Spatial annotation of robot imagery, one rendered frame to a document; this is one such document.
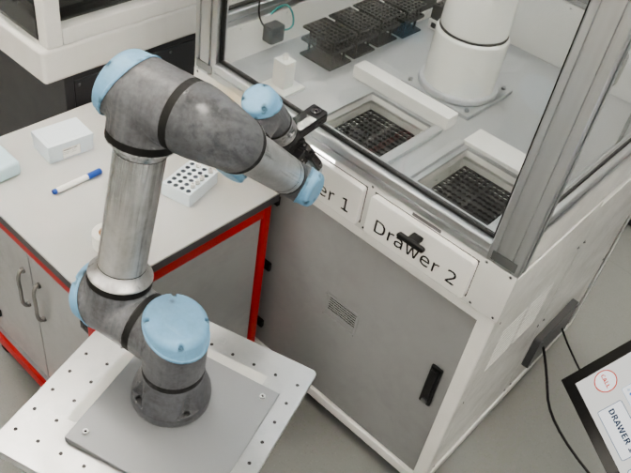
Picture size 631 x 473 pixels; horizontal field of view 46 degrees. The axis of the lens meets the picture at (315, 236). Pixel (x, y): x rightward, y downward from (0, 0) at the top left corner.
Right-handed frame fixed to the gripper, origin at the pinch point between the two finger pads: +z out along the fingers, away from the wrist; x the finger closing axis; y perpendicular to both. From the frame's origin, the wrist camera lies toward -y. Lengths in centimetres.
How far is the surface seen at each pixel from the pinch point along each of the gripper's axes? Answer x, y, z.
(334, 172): 5.7, -1.6, -0.4
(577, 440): 80, 3, 109
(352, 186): 11.5, -1.3, 0.0
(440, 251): 37.7, -0.4, 1.3
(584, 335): 60, -32, 134
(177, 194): -23.2, 25.5, -2.2
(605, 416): 84, 11, -18
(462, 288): 45.4, 2.8, 5.8
